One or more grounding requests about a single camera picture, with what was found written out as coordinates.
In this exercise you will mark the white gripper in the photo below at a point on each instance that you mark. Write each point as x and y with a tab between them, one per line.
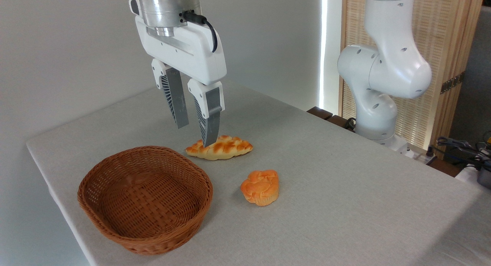
191	55

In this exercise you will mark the round orange muffin bread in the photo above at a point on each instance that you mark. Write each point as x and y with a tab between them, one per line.
261	189

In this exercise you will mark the long braided bread loaf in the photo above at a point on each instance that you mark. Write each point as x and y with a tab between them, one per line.
232	147

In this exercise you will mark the brown woven wicker basket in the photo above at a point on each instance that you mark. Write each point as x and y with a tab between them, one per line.
153	239

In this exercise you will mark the dark brown wooden furniture edge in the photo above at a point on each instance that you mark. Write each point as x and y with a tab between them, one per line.
320	112

